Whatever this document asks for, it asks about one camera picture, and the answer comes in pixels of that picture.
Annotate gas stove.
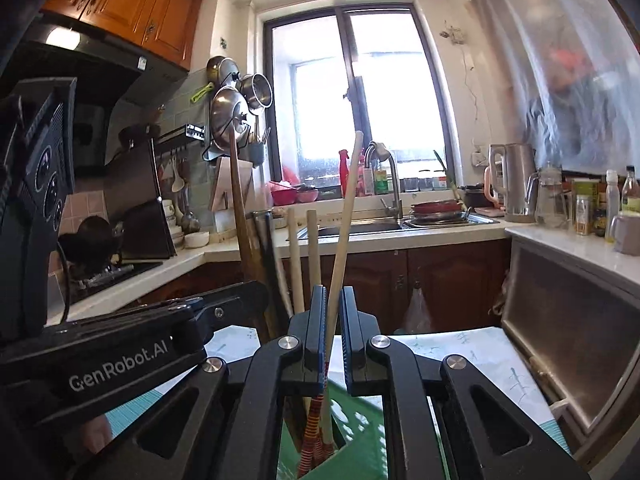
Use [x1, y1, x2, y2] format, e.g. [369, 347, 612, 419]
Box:
[70, 259, 164, 306]

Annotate clear plastic sheet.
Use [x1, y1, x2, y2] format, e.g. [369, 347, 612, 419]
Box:
[470, 0, 640, 177]

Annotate steel electric kettle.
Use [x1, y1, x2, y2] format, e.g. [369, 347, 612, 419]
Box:
[487, 142, 538, 224]

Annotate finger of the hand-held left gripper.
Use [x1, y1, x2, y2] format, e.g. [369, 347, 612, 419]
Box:
[172, 280, 271, 350]

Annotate white red striped chopstick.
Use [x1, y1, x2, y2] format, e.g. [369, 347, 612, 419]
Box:
[306, 208, 328, 466]
[285, 206, 321, 478]
[271, 237, 295, 320]

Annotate hanging steel pots and lids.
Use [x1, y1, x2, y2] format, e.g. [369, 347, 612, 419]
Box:
[210, 86, 252, 137]

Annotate pink plastic basin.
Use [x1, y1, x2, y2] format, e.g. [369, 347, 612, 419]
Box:
[270, 180, 321, 206]

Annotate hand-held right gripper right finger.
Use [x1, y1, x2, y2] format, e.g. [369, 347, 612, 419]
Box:
[340, 285, 591, 480]

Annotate stack of white bowls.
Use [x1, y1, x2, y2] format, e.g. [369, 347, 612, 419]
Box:
[162, 199, 211, 252]

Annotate wooden cutting board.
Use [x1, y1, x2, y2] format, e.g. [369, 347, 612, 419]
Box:
[209, 160, 254, 214]

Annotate black wall rack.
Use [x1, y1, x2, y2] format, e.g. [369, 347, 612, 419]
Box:
[155, 122, 211, 161]

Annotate wooden wall cabinets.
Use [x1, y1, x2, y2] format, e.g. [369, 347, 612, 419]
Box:
[40, 0, 204, 72]

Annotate hanging plastic bag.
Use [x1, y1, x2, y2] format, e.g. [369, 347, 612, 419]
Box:
[400, 284, 434, 334]

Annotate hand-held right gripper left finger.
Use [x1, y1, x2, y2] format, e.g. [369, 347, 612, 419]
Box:
[70, 284, 331, 480]

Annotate black upright board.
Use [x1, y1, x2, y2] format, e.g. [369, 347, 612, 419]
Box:
[121, 139, 177, 262]

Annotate hanging steel pan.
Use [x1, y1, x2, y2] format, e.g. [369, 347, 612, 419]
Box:
[207, 56, 242, 87]

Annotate wooden base cabinets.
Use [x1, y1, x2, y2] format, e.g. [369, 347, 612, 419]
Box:
[135, 240, 511, 333]

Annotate stainless steel cabinet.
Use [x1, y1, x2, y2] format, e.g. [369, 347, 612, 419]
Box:
[500, 235, 640, 466]

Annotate grey mug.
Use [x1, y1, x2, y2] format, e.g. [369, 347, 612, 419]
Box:
[607, 211, 640, 257]

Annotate kitchen window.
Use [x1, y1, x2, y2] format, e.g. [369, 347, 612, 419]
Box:
[262, 2, 463, 201]

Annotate dark cooking pot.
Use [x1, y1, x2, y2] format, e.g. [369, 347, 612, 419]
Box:
[459, 185, 501, 211]

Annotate bamboo chopstick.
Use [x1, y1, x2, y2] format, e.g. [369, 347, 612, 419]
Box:
[320, 131, 365, 443]

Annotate teal leaf printed tablecloth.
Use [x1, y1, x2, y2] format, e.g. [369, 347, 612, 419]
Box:
[105, 325, 568, 461]

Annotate row of seasoning bottles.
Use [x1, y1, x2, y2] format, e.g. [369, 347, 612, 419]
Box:
[570, 165, 640, 241]

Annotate glass pitcher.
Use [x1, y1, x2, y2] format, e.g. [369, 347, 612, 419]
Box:
[527, 161, 571, 231]

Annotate black chopstick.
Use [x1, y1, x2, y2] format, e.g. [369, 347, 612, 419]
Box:
[262, 211, 293, 321]
[251, 211, 281, 336]

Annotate metal faucet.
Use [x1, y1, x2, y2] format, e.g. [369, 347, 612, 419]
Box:
[364, 141, 403, 221]

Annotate black range hood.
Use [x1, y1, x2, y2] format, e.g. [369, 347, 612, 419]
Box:
[0, 15, 189, 111]

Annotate dark brown chopstick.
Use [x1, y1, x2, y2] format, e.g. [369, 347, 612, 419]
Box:
[228, 131, 281, 341]

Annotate green plastic utensil holder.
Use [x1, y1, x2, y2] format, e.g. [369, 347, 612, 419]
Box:
[277, 377, 391, 480]

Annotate hanging steel pot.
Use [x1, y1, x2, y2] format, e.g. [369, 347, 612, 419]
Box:
[239, 72, 274, 114]

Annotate steel sink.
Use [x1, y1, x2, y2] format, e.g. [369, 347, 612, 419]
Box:
[297, 217, 406, 238]

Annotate red spray bottle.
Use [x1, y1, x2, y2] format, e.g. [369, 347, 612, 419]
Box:
[338, 149, 351, 199]

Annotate red frying pan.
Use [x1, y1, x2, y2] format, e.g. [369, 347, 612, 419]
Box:
[410, 200, 473, 223]

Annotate white kitchen countertop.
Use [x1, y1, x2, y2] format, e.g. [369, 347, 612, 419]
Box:
[45, 212, 640, 326]

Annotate black wok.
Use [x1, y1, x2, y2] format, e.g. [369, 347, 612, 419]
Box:
[57, 215, 124, 267]

